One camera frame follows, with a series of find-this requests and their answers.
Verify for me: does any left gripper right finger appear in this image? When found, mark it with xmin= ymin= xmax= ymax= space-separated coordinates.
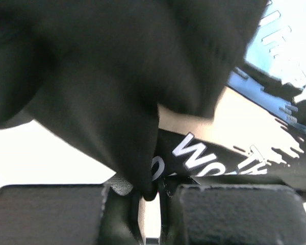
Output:
xmin=158 ymin=177 xmax=306 ymax=244

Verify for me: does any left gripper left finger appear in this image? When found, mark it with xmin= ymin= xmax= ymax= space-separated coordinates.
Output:
xmin=0 ymin=184 xmax=145 ymax=245

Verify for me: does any black t shirt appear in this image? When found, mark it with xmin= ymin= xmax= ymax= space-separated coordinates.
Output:
xmin=0 ymin=1 xmax=306 ymax=202

